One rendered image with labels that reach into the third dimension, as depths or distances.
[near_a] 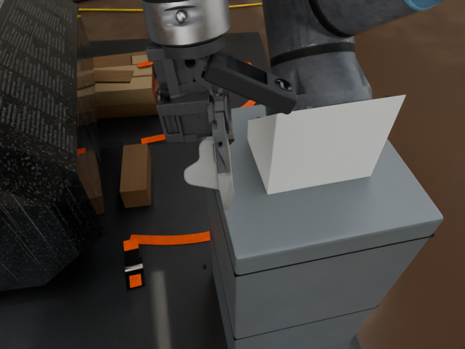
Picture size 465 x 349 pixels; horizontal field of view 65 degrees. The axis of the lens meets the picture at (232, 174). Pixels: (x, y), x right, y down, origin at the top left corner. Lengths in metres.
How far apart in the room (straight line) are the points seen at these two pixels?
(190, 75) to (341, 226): 0.40
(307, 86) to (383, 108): 0.13
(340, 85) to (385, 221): 0.27
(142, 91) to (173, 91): 1.69
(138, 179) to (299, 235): 1.17
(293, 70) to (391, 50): 2.40
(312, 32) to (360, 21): 0.08
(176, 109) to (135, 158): 1.39
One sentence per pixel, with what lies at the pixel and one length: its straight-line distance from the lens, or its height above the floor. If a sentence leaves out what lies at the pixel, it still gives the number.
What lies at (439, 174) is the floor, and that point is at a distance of 2.15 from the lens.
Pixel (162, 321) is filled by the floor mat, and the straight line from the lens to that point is 1.50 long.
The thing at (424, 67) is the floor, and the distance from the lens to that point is 2.92.
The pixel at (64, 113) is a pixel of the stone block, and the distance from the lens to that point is 1.34.
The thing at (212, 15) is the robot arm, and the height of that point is 1.24.
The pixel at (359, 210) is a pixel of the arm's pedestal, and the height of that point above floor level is 0.85.
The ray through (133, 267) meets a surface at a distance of 1.58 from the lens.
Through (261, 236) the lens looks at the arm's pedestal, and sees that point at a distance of 0.66.
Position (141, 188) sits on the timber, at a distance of 1.69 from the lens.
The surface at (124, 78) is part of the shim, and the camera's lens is 2.20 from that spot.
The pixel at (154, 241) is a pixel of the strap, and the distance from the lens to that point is 1.65.
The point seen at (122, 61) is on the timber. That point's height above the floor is 0.09.
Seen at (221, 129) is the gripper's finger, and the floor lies 1.13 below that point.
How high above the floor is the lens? 1.41
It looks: 49 degrees down
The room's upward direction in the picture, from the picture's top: straight up
